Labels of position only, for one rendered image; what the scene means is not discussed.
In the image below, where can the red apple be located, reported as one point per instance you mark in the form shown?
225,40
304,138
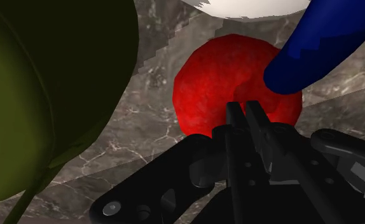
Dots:
213,80

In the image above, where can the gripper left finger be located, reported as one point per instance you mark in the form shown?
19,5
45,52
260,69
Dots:
170,173

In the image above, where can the blue rounded object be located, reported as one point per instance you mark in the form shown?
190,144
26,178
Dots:
322,43

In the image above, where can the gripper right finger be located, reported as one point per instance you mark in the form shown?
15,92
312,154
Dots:
281,145

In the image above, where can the olive green round vessel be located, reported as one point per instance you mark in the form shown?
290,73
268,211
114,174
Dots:
61,77

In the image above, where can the white round object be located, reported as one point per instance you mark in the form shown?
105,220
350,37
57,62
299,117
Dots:
250,7

